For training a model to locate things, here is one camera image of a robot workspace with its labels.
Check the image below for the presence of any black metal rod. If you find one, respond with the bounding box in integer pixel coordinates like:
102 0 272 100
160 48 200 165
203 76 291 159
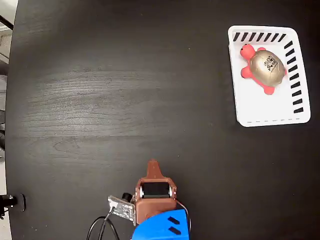
0 14 15 30

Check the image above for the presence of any white plastic basket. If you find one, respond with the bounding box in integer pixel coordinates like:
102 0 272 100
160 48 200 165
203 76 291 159
227 24 312 128

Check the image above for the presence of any black table clamp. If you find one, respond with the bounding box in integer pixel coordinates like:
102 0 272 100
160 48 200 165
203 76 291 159
0 193 27 220

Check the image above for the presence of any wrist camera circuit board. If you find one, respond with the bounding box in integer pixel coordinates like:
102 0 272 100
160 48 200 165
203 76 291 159
107 192 137 226

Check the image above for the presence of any red turtle toy gold shell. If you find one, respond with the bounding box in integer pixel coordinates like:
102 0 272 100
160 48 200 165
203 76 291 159
240 43 288 96

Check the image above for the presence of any white red servo wire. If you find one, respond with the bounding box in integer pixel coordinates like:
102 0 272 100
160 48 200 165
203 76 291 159
174 199 192 227

